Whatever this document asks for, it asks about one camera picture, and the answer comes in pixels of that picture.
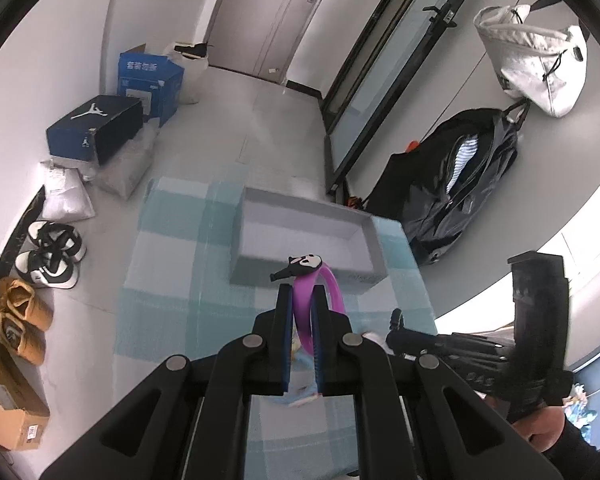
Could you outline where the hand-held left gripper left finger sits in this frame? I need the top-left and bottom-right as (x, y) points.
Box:
(39, 284), (294, 480)

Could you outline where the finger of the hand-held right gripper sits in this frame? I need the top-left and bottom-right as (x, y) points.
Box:
(386, 309), (517, 361)
(432, 352), (518, 398)

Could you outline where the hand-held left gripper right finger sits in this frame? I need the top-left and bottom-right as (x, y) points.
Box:
(310, 285), (563, 480)

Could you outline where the purple bracelet with ghost charm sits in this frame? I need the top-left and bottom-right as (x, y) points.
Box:
(270, 254), (349, 361)

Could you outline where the grey shallow box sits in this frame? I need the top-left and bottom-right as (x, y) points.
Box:
(228, 186), (387, 297)

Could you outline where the person's right forearm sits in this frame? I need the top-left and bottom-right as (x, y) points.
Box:
(542, 412), (600, 480)

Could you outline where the person's right hand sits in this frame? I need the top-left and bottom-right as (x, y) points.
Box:
(485, 395), (566, 456)

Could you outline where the blue patterned cloth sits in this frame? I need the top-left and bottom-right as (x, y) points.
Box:
(565, 382), (599, 434)

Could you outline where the blue white checked tablecloth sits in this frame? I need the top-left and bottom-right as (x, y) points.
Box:
(115, 176), (438, 480)

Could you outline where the black backpack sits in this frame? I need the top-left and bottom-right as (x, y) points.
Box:
(365, 100), (532, 267)

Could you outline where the clear plastic package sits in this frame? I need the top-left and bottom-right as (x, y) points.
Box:
(94, 122), (162, 199)

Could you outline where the black white sneaker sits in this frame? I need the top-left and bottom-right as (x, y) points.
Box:
(15, 250), (81, 290)
(28, 220), (88, 262)

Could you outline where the white tote bag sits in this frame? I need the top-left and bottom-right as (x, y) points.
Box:
(473, 4), (589, 119)

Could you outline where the tan suede shoe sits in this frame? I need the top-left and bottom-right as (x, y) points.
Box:
(0, 277), (55, 332)
(0, 310), (47, 366)

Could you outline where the white plastic mailer bag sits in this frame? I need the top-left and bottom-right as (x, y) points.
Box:
(40, 160), (97, 222)

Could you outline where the white sack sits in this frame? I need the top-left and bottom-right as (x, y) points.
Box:
(162, 40), (212, 106)

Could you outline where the large brown cardboard box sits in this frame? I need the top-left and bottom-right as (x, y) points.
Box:
(0, 330), (51, 418)

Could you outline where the black blue shoe box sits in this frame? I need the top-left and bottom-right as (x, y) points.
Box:
(46, 95), (145, 167)

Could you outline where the glass sliding door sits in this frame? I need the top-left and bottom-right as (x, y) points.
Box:
(322, 0), (492, 197)

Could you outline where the blue carton box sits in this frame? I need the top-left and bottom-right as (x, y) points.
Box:
(117, 42), (186, 129)

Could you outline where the white room door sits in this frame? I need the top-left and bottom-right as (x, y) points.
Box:
(214, 0), (347, 85)

